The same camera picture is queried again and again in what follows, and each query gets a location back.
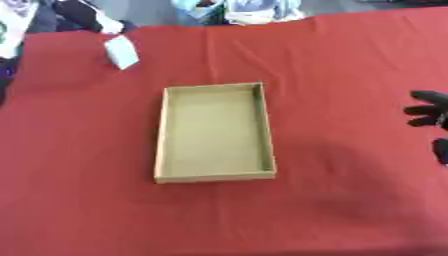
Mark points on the tan cardboard box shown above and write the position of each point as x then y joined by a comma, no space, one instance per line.
213,133

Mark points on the white rectangular block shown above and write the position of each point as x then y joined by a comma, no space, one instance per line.
122,52

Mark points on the person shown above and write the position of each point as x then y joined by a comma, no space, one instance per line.
23,30

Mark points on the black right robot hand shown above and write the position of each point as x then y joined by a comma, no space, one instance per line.
430,110

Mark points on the person's hand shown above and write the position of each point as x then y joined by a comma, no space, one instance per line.
111,26

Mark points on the pale blue bag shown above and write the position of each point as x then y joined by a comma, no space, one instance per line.
239,11

